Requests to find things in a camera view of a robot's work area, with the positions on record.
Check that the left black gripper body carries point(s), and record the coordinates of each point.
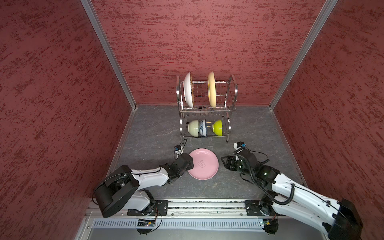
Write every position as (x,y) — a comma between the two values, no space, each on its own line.
(190,166)

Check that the right base circuit board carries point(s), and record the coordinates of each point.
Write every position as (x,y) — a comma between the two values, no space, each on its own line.
(271,226)

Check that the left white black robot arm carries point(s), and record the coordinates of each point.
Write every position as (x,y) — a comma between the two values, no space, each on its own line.
(128,189)

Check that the white patterned deep plate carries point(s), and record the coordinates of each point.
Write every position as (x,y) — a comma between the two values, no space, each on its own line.
(188,88)

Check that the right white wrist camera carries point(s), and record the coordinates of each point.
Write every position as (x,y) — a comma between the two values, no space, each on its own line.
(239,146)

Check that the pale green bowl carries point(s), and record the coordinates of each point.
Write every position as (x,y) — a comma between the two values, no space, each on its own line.
(193,128)

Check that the pink bear plate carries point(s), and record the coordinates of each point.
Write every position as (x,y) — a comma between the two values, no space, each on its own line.
(206,164)

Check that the right aluminium corner post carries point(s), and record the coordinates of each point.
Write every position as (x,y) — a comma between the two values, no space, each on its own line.
(317,26)

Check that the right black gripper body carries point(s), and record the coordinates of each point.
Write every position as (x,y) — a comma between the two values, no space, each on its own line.
(235,165)

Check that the blue floral white bowl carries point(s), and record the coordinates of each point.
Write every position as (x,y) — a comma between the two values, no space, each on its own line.
(203,128)

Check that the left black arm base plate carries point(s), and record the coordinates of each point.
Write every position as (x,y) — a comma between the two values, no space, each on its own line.
(155,208)

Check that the lime green bowl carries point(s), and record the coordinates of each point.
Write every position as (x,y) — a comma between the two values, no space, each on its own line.
(217,128)

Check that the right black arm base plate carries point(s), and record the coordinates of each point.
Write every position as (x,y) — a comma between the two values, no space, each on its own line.
(260,209)

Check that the aluminium corner post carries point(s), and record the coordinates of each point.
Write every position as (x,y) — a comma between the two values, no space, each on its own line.
(92,15)
(317,26)

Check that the left base circuit board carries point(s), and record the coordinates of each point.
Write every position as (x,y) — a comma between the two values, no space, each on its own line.
(145,226)

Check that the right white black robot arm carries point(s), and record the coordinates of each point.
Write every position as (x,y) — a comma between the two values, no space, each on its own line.
(337,220)

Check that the left aluminium corner post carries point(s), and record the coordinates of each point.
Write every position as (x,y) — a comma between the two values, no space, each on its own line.
(92,15)

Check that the yellow bear plate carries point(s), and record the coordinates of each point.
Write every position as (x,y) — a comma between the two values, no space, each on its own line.
(212,89)

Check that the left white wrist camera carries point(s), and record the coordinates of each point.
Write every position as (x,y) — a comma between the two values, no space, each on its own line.
(178,150)

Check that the base circuit board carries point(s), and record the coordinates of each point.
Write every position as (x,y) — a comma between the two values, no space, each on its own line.
(271,226)
(145,226)

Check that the steel two-tier dish rack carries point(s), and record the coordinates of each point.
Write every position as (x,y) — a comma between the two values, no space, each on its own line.
(226,99)

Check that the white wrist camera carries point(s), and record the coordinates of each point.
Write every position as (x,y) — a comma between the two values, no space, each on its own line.
(239,146)
(178,150)

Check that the aluminium front rail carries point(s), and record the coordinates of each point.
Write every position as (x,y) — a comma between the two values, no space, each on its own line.
(186,214)

